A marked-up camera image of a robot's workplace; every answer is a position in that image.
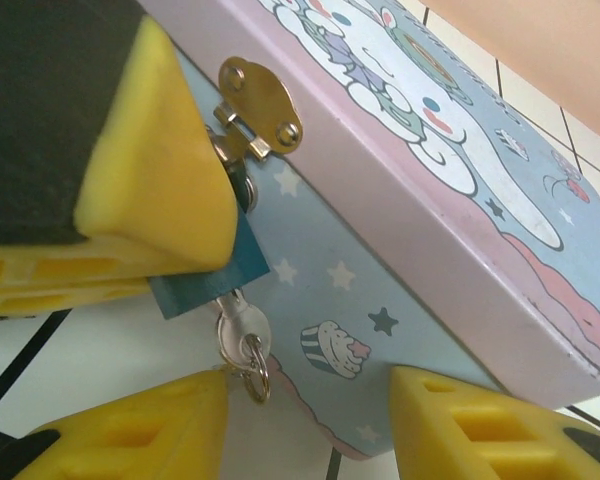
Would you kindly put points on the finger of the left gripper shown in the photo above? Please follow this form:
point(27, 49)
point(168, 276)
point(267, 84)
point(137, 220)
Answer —
point(130, 150)
point(55, 300)

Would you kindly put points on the small silver key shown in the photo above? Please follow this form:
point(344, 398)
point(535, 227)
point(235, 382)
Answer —
point(240, 330)

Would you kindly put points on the pastel cartoon tin box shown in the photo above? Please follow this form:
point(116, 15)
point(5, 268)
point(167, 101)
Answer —
point(430, 250)

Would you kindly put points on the teal padlock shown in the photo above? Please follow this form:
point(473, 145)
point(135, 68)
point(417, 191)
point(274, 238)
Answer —
point(240, 250)

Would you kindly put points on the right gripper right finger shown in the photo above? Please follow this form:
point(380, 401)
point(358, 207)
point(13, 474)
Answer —
point(480, 440)

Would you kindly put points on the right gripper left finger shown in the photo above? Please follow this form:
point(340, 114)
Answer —
point(140, 435)

